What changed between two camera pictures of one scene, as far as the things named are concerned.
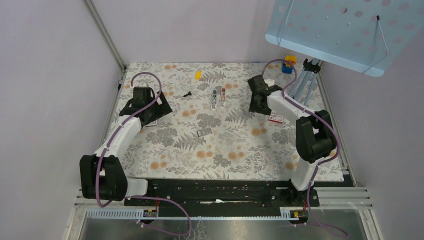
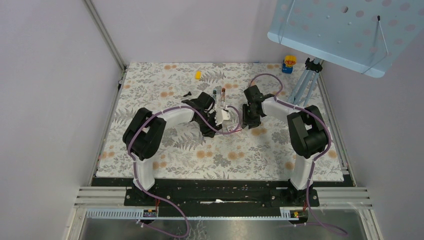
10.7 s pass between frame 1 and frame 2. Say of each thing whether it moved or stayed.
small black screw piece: stayed
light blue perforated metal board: stayed
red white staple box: moved
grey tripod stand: stayed
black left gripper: moved
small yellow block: stayed
